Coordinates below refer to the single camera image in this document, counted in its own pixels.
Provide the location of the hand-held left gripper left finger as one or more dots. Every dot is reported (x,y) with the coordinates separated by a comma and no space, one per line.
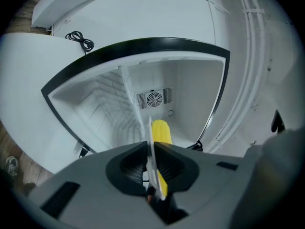
(95,194)

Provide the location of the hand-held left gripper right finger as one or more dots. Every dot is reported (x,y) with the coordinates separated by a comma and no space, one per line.
(209,187)

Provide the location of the white plate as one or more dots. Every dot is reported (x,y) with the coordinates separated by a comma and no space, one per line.
(153,175)

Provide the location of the yellow corn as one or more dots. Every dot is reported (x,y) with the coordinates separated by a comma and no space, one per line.
(162,132)

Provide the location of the black mini fridge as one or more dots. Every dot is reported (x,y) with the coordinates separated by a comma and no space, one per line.
(190,92)

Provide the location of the person's white shoe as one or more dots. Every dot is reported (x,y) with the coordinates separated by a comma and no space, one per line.
(12,165)

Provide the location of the large white table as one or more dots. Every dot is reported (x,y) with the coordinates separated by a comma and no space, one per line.
(28,80)

